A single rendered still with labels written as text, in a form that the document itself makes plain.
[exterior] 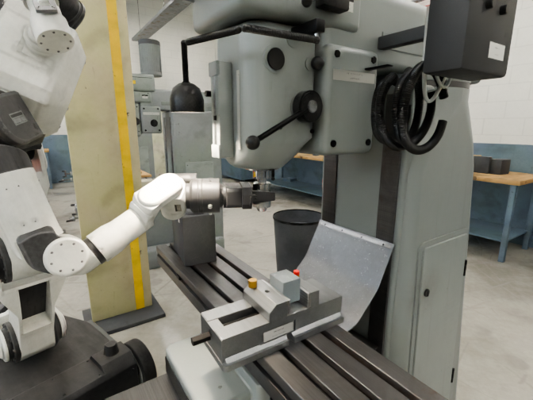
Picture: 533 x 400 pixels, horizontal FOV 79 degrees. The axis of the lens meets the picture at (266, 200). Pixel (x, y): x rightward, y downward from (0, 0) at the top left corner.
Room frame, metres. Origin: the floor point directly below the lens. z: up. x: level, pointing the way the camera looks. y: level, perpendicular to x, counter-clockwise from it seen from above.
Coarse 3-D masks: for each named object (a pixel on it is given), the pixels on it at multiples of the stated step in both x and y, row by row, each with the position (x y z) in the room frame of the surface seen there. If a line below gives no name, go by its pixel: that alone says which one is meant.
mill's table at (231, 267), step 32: (160, 256) 1.29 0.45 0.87; (224, 256) 1.19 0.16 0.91; (192, 288) 0.97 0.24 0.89; (224, 288) 0.93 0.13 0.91; (288, 352) 0.64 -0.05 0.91; (320, 352) 0.64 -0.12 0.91; (352, 352) 0.65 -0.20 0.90; (288, 384) 0.55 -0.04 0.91; (320, 384) 0.55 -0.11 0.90; (352, 384) 0.57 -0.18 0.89; (384, 384) 0.54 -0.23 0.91; (416, 384) 0.54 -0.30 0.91
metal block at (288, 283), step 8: (280, 272) 0.76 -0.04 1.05; (288, 272) 0.76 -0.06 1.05; (272, 280) 0.74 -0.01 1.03; (280, 280) 0.72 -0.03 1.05; (288, 280) 0.72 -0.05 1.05; (296, 280) 0.73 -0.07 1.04; (280, 288) 0.71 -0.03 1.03; (288, 288) 0.71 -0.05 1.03; (296, 288) 0.73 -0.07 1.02; (288, 296) 0.71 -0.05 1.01; (296, 296) 0.73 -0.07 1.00
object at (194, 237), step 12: (192, 216) 1.11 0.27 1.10; (204, 216) 1.13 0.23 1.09; (180, 228) 1.13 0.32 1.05; (192, 228) 1.11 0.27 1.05; (204, 228) 1.13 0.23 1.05; (180, 240) 1.14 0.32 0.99; (192, 240) 1.11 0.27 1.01; (204, 240) 1.13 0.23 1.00; (180, 252) 1.16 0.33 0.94; (192, 252) 1.11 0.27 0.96; (204, 252) 1.12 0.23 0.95; (192, 264) 1.10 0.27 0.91
